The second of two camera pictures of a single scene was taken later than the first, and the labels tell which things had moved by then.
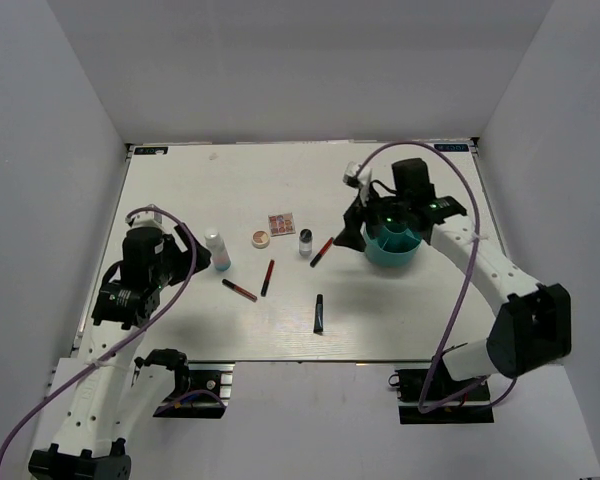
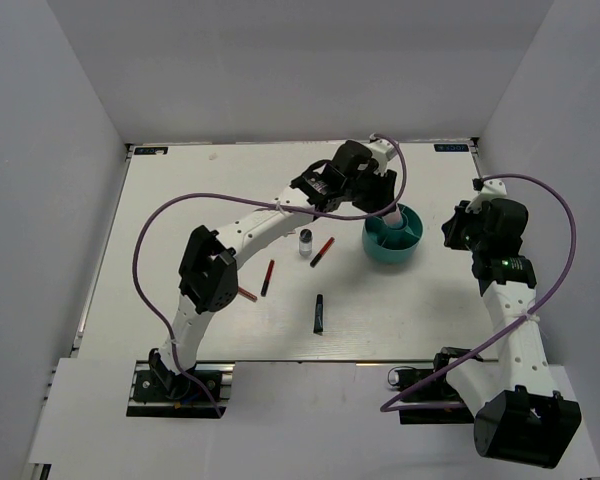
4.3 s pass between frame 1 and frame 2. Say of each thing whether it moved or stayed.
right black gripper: moved
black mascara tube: stayed
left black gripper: moved
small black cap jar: stayed
